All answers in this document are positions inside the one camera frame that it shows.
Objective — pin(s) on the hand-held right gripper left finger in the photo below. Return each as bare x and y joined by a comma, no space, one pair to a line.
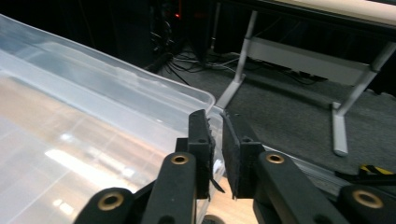
200,149

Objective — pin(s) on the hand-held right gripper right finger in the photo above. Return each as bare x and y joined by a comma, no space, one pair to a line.
236,155

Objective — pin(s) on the clear plastic storage box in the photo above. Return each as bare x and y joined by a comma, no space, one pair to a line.
93,130

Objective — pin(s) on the yellow black floor tape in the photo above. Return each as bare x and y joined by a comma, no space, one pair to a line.
375,170

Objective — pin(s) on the white metal frame desk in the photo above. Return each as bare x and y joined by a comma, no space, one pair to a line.
311,60

